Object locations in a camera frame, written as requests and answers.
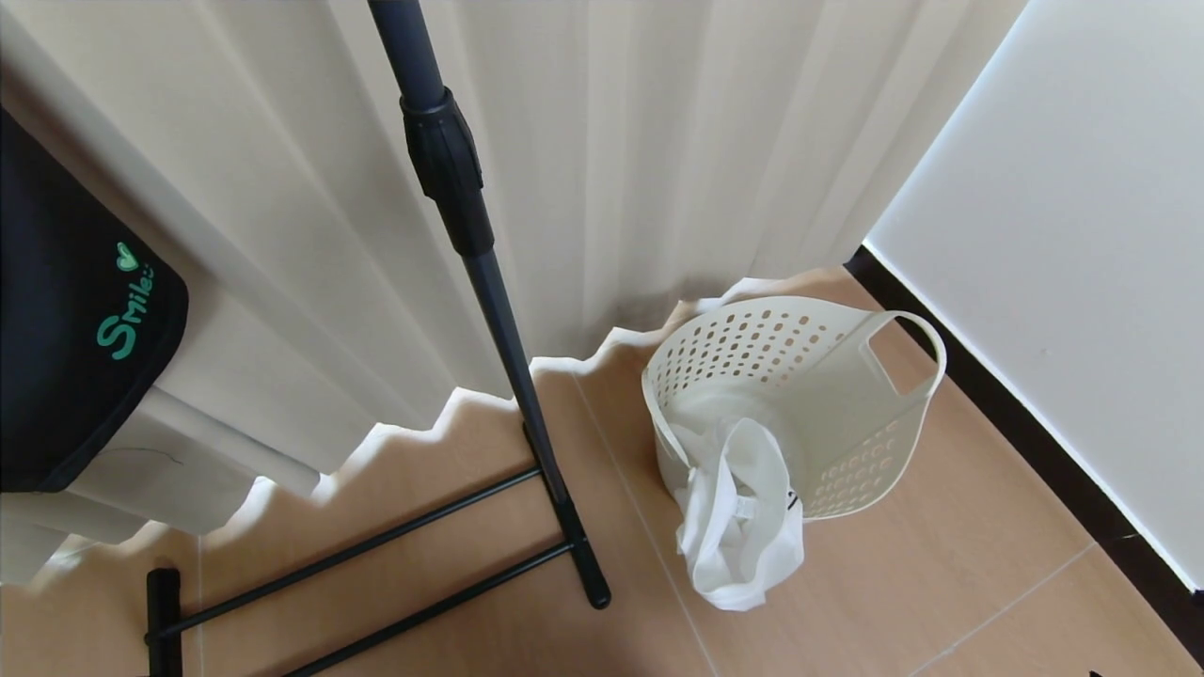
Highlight black shorts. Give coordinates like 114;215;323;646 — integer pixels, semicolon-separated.
0;108;190;495

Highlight black clothes rack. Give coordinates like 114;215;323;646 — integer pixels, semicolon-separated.
146;0;612;677

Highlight white laundry basket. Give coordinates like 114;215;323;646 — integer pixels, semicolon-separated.
642;295;947;523

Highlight beige curtain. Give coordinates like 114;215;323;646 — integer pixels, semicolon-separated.
0;0;1031;586

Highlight white garment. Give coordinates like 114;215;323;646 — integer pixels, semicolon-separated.
670;417;806;612

